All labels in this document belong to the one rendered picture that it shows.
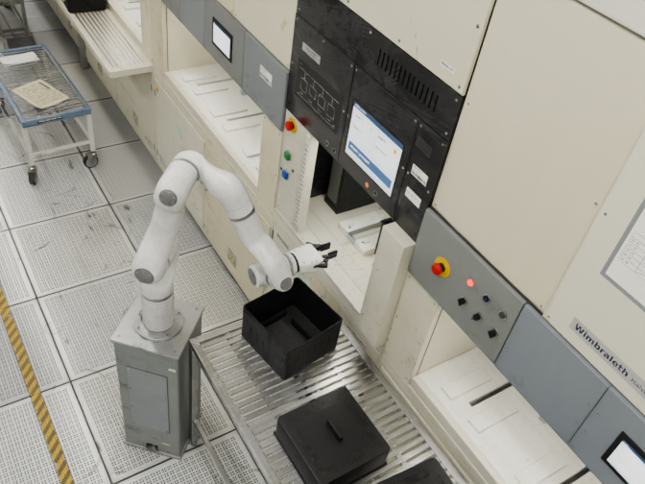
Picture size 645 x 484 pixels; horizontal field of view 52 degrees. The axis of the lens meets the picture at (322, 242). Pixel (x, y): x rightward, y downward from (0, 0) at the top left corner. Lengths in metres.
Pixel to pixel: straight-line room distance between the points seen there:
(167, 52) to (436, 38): 2.32
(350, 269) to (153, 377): 0.92
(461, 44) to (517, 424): 1.35
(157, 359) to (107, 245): 1.59
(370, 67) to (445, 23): 0.39
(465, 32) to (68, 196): 3.18
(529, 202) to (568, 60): 0.38
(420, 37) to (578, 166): 0.61
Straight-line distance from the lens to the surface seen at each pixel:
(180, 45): 4.03
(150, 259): 2.34
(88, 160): 4.69
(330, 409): 2.38
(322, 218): 3.04
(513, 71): 1.77
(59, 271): 4.03
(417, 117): 2.06
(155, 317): 2.60
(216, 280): 3.90
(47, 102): 4.55
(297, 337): 2.67
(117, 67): 4.20
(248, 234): 2.17
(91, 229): 4.25
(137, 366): 2.75
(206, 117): 3.66
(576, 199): 1.71
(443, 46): 1.93
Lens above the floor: 2.83
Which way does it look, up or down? 42 degrees down
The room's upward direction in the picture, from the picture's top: 10 degrees clockwise
